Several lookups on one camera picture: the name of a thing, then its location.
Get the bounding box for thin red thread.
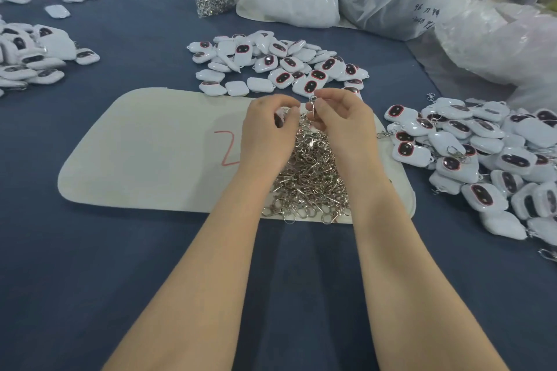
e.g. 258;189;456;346
214;130;241;168

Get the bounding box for person's left forearm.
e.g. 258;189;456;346
103;170;284;371

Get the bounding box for crumpled clear plastic bag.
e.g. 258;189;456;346
435;0;557;115

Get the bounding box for person's left hand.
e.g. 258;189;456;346
238;94;301;178

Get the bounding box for pile of metal clasps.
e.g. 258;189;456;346
261;114;351;225

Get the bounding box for person's right hand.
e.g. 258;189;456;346
306;88;382;189

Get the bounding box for person's right forearm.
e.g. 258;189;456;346
352;173;508;371

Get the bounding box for pile of finished fobs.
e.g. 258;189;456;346
377;97;557;263

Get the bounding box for cream felt work mat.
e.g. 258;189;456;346
57;87;417;225

